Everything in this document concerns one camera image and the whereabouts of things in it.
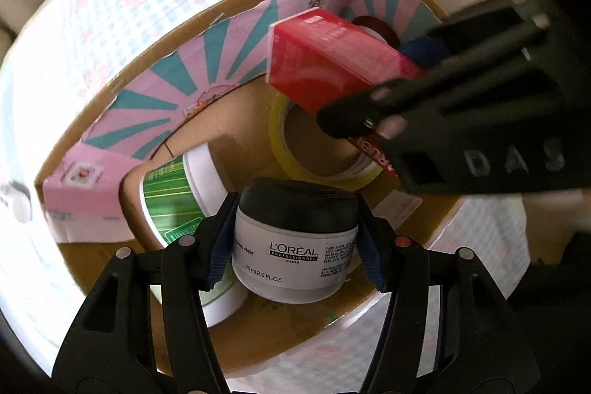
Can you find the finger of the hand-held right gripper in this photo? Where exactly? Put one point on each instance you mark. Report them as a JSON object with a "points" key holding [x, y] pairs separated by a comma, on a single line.
{"points": [[422, 52], [351, 114]]}

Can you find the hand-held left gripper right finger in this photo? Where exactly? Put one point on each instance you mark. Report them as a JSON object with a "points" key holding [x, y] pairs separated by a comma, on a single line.
{"points": [[371, 246]]}

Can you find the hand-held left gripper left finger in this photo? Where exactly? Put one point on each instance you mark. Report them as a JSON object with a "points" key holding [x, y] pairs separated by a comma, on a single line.
{"points": [[221, 241]]}

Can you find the red carton box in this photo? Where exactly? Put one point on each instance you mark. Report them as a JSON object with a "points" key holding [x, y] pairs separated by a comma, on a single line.
{"points": [[323, 66]]}

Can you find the green striped jar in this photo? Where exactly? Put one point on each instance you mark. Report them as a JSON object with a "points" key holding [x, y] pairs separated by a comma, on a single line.
{"points": [[168, 200]]}

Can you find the white jar with black lid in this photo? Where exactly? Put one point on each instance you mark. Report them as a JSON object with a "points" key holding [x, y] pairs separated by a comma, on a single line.
{"points": [[295, 255]]}

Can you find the yellow tape roll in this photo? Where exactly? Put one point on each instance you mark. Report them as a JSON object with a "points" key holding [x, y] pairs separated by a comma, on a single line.
{"points": [[281, 144]]}

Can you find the pink patterned cardboard box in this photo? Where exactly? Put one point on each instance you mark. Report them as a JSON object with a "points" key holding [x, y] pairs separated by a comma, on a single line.
{"points": [[194, 66]]}

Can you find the white earbuds case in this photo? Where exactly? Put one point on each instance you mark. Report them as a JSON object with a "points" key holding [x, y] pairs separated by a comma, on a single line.
{"points": [[18, 202]]}

